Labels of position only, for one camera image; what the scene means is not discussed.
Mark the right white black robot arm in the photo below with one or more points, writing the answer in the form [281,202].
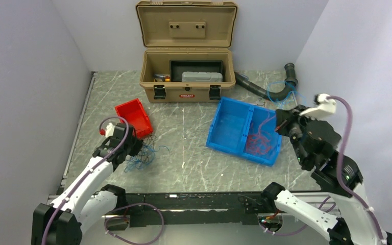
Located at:
[315,144]

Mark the yellow orange tool in toolbox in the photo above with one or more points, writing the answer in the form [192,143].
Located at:
[161,78]

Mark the red plastic bin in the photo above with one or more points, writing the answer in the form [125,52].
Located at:
[134,113]

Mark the tan plastic toolbox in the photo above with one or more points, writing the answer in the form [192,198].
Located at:
[185,30]

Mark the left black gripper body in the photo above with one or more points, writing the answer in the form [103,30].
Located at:
[133,147]

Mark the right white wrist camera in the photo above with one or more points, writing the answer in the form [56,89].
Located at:
[324,106]

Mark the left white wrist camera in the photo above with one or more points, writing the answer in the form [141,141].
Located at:
[116,130]

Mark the black tray in toolbox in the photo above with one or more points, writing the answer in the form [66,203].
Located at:
[177,67]

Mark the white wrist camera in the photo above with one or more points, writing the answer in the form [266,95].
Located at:
[324,106]
[116,130]

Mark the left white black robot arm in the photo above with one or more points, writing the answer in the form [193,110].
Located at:
[84,202]

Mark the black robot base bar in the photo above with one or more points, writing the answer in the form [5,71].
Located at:
[190,208]

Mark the grey case in toolbox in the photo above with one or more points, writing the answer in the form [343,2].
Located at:
[192,76]

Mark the blue two-compartment plastic bin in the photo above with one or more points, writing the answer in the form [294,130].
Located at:
[246,131]

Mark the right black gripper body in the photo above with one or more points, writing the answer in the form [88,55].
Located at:
[290,125]

